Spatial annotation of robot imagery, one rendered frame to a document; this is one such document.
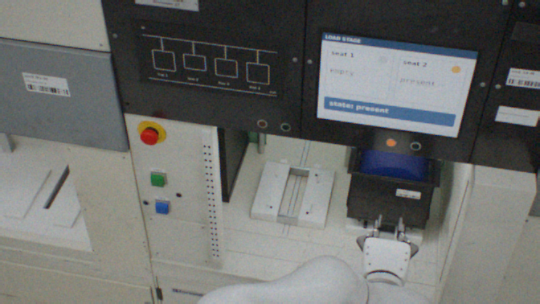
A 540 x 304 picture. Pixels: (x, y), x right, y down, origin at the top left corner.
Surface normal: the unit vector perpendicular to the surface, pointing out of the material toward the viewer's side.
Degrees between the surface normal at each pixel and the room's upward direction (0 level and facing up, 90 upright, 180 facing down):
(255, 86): 90
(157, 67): 90
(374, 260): 7
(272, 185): 0
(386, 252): 3
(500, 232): 90
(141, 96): 90
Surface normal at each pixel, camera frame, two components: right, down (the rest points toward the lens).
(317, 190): 0.00, -0.71
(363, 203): -0.21, 0.69
